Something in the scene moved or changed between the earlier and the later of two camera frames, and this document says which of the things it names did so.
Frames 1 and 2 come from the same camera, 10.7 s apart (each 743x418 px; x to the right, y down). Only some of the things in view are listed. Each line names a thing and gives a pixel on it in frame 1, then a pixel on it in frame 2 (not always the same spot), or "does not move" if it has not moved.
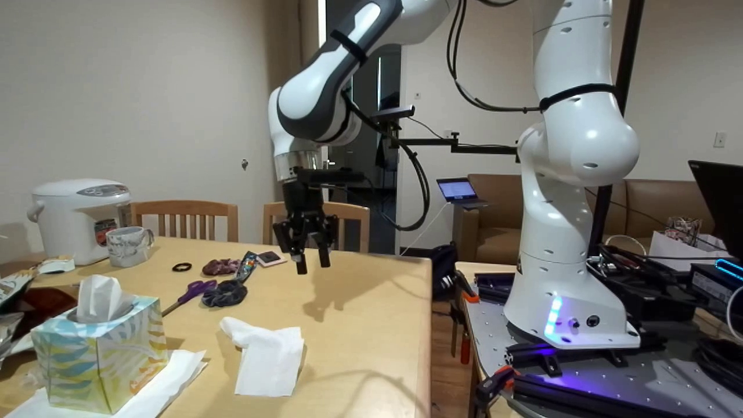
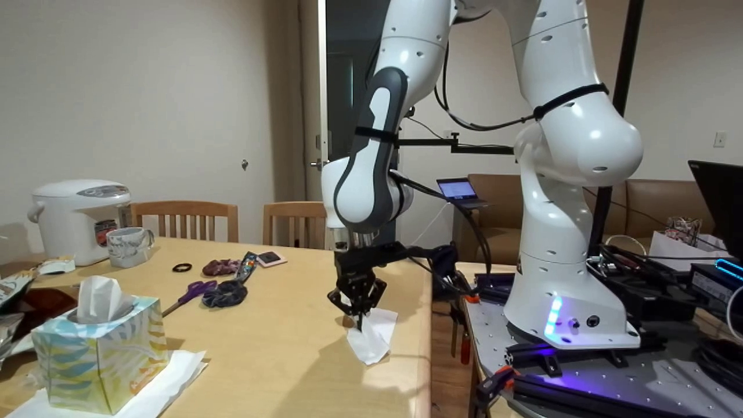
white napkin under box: [178, 370] does not move
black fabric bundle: [227, 293] does not move
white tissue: [267, 363] to [375, 336]
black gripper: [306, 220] to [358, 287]
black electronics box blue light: [714, 282] does not move
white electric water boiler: [76, 218] does not move
